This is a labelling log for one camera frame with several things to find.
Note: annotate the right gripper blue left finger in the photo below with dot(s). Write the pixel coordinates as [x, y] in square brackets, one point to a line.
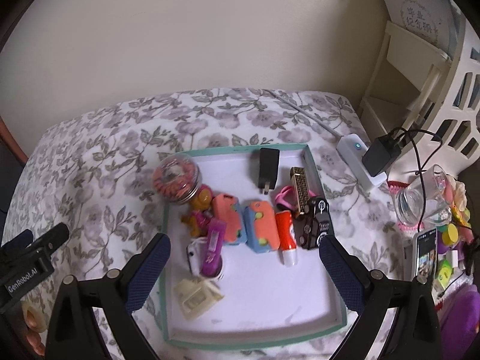
[143, 270]

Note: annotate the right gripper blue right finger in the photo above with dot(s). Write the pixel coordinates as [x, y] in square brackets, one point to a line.
[345, 271]

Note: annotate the purple plastic clip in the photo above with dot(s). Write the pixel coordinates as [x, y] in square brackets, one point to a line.
[212, 261]

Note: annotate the orange white tube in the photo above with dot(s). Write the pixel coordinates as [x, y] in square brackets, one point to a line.
[286, 233]

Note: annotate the pink brown puppy toy figure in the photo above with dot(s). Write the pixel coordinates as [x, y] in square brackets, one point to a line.
[200, 212]

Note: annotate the gold black patterned lighter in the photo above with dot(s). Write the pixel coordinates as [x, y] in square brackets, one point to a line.
[300, 186]

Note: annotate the coral blue toy case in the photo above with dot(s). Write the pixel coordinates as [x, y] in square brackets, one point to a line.
[261, 227]
[228, 209]

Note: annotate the teal white shallow box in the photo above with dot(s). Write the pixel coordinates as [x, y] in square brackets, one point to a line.
[265, 303]

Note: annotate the black wall charger plug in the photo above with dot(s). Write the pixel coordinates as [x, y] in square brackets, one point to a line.
[268, 169]

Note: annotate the person's left hand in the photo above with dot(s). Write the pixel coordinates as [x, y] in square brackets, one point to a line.
[36, 325]

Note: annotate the smartphone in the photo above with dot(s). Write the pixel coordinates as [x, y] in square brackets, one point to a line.
[424, 254]

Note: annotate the floral grey white blanket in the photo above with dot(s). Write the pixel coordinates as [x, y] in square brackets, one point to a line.
[94, 173]

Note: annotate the clear glass cup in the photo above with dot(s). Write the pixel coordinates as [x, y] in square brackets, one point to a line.
[424, 200]

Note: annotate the white power strip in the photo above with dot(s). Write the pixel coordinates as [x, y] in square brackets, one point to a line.
[352, 149]

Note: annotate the black power adapter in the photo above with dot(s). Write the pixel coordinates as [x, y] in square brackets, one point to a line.
[382, 153]

